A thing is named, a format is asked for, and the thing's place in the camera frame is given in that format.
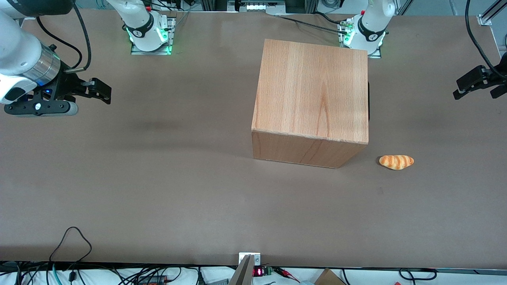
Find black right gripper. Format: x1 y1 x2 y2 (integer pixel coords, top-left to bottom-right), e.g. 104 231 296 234
27 73 112 105

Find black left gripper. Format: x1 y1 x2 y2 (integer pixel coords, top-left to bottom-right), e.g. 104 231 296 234
453 51 507 100

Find striped toy bread roll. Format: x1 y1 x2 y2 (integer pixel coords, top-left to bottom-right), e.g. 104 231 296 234
379 154 415 171

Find white flat board edge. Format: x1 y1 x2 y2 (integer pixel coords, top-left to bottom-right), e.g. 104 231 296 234
251 38 370 169

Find white lit device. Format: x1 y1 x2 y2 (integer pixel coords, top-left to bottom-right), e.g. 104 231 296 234
227 0 278 13

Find brown cardboard piece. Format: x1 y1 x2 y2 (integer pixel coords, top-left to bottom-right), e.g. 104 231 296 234
314 269 347 285

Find red and black clip leads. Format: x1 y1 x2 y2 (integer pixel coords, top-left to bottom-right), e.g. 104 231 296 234
273 267 302 284

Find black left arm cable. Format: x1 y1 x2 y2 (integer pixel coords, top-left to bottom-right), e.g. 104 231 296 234
465 0 507 76

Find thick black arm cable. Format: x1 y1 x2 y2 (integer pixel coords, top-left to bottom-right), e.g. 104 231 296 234
65 2 93 74

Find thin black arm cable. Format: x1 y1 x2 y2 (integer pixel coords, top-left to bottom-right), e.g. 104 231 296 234
36 18 83 68

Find aluminium frame profile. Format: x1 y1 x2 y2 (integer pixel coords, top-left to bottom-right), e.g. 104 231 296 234
477 0 507 27

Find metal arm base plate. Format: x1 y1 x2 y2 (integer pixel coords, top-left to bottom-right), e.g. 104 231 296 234
337 19 383 59
130 17 177 55

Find looped thin black cable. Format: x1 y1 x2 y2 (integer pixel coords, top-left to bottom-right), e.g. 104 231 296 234
49 226 93 263

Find black cable on table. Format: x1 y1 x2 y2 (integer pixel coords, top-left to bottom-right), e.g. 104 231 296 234
276 15 349 34
314 11 347 26

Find black cable loop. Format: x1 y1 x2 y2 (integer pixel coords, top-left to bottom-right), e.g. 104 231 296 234
398 268 438 282

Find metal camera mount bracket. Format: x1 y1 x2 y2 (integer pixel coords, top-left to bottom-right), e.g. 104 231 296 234
227 252 262 285

